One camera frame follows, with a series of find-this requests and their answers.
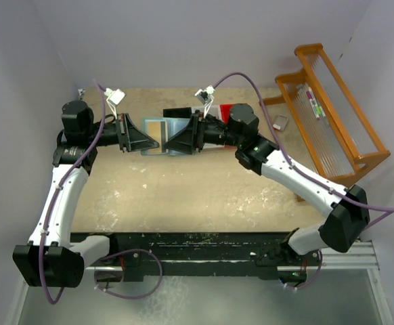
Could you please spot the gold credit card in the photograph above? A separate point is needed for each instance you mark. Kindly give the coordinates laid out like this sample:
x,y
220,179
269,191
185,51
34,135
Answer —
x,y
158,131

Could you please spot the red plastic bin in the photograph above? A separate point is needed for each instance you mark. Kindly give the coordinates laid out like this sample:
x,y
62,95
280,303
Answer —
x,y
227,108

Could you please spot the green marker pen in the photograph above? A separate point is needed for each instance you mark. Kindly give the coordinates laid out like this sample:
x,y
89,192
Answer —
x,y
321,115

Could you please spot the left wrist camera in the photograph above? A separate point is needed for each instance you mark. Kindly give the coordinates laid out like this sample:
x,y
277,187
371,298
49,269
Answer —
x,y
113,99

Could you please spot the small grey box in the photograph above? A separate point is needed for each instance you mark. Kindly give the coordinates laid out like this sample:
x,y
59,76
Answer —
x,y
280,122

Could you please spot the wooden tiered rack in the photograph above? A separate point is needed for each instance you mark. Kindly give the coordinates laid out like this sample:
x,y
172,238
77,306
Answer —
x,y
348,148

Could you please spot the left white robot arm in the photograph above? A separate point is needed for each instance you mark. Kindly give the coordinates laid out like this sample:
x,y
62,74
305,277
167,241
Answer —
x,y
49,258

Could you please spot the white plastic bin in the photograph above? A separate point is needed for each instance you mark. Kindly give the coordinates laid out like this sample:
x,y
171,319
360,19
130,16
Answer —
x,y
215,111

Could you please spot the green leather card holder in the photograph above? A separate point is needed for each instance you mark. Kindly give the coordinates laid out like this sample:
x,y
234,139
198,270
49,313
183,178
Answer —
x,y
143,124

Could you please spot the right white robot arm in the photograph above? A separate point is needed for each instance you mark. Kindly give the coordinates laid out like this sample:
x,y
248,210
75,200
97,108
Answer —
x,y
343,208

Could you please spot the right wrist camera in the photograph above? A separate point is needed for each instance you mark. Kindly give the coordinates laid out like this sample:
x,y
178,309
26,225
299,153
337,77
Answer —
x,y
205,96

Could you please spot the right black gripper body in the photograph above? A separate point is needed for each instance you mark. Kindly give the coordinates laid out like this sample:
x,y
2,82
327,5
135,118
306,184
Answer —
x,y
200,131

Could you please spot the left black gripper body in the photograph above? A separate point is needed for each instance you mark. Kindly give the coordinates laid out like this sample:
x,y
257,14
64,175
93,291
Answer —
x,y
121,132

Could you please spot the black plastic bin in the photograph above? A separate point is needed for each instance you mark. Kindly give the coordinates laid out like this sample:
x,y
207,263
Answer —
x,y
184,112

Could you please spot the purple marker pen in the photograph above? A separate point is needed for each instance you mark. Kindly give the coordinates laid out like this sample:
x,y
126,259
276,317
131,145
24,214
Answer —
x,y
313,103

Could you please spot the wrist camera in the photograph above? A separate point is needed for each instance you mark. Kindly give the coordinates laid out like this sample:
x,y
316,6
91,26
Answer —
x,y
113,99
205,96

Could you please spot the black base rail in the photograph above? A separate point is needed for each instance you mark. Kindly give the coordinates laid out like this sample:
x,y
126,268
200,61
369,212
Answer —
x,y
262,255

